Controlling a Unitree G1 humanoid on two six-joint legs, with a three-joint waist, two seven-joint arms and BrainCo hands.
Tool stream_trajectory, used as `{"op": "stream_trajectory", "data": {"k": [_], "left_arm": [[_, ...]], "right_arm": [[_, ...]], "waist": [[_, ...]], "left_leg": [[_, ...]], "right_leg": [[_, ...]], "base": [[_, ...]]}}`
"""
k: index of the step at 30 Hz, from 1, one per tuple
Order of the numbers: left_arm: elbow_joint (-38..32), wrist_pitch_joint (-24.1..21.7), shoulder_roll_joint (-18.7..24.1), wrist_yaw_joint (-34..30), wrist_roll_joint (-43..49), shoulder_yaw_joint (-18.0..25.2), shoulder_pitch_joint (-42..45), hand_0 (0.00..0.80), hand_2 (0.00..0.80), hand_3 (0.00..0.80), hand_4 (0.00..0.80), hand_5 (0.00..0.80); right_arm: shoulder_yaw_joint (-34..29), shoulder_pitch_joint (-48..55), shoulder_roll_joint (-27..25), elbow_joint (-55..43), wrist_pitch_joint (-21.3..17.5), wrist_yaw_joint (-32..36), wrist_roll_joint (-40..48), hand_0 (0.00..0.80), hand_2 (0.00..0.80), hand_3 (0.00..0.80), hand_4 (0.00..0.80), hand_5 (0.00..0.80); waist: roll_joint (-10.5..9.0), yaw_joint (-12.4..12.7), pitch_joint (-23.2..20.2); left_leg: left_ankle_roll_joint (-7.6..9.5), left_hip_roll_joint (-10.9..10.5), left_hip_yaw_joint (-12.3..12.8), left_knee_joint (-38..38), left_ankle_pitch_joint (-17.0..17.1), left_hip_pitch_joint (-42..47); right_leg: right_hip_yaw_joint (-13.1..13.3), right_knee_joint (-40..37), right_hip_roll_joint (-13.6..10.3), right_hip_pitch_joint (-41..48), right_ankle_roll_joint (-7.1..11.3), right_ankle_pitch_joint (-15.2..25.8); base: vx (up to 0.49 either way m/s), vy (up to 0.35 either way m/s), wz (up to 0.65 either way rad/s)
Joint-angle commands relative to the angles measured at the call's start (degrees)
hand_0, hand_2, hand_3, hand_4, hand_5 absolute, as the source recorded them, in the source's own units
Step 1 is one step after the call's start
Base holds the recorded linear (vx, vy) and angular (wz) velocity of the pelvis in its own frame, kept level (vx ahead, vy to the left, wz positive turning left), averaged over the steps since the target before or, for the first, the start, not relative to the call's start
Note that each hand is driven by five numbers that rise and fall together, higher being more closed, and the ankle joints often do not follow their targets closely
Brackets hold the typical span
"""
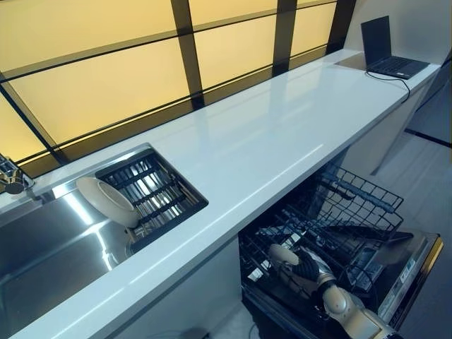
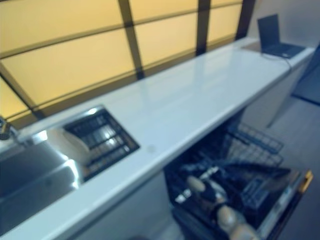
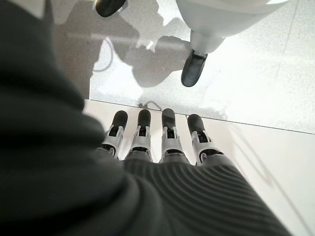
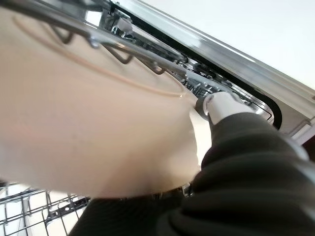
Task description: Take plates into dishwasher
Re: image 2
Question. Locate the robot right hand dark palm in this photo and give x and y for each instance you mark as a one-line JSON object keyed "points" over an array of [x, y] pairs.
{"points": [[213, 191]]}

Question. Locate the small cream plate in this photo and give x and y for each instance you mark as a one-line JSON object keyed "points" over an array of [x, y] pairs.
{"points": [[75, 141]]}

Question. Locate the open dishwasher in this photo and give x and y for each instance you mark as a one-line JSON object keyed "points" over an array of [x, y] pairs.
{"points": [[250, 190]]}

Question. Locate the white base cabinet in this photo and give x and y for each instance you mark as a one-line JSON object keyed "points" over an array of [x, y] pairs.
{"points": [[100, 212]]}

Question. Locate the black sink drying rack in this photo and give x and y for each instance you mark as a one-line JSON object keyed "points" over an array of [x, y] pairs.
{"points": [[105, 142]]}

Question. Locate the dark open laptop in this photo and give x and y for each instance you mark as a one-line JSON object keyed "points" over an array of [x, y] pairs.
{"points": [[271, 35]]}

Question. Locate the stainless steel sink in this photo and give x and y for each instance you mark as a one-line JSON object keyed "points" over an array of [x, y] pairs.
{"points": [[32, 167]]}

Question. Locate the chrome gooseneck faucet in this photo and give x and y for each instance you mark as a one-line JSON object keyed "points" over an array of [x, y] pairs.
{"points": [[5, 130]]}

